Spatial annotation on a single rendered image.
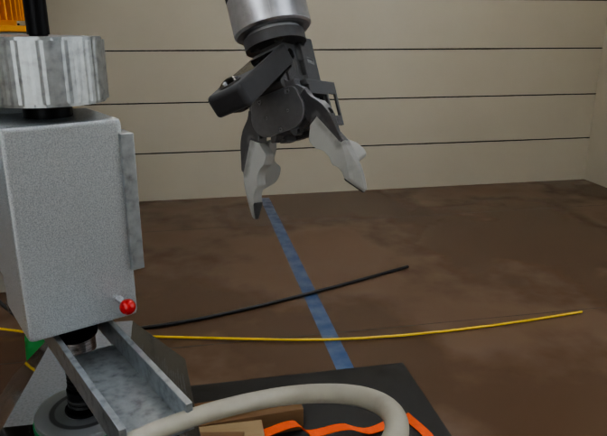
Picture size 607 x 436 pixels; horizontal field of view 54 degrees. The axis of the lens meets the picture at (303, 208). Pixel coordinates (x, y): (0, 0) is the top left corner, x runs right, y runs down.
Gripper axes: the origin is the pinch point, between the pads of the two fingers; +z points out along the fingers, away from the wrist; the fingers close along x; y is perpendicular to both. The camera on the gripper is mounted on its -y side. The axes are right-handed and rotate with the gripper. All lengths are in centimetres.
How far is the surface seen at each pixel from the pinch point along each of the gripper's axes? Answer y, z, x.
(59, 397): 24, 28, 96
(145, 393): 15, 25, 52
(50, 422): 17, 31, 90
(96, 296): 20, 6, 67
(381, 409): 12.2, 27.4, 3.5
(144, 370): 17, 21, 54
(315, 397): 20.1, 28.5, 19.5
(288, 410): 143, 78, 128
